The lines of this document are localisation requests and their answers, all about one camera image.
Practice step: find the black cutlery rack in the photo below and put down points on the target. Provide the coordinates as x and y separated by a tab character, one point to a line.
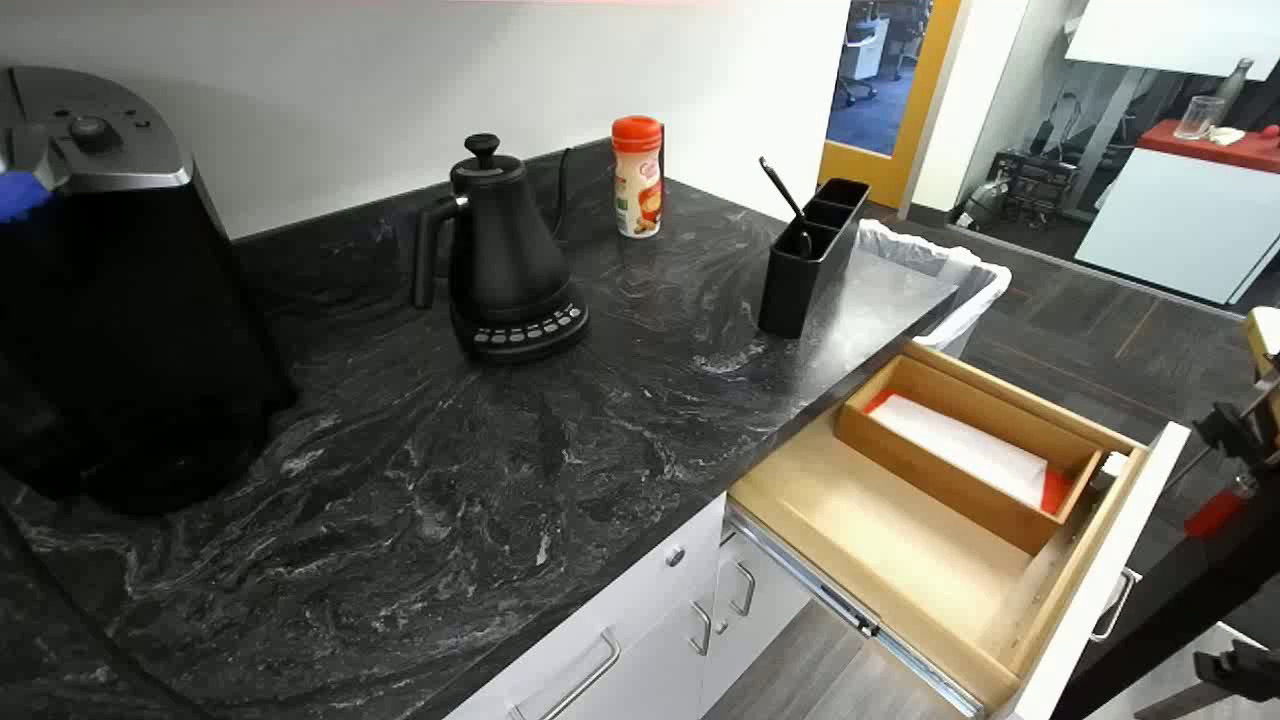
792	280

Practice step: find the small wooden drawer compartment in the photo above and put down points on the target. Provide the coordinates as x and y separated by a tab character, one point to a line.
982	401

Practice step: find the open wooden drawer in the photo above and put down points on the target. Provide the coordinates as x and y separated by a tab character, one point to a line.
982	596

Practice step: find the white paper in compartment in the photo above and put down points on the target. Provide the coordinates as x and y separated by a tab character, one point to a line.
974	448

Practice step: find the black gooseneck electric kettle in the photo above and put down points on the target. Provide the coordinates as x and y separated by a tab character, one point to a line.
509	286

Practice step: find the orange lidded seasoning bottle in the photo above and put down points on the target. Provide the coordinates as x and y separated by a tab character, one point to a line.
638	172

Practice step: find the white lower cabinet doors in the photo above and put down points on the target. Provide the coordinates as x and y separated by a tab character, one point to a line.
663	643

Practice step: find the yellow framed doorway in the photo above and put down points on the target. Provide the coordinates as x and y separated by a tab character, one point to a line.
886	82

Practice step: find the white red reception desk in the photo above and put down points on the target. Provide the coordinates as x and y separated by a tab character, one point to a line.
1194	215

